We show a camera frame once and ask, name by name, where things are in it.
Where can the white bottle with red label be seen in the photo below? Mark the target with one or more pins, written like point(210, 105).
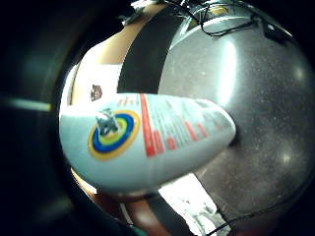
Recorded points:
point(144, 147)

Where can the the person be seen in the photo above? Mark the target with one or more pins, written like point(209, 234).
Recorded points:
point(98, 73)

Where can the small black device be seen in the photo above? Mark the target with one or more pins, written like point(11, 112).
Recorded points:
point(274, 32)

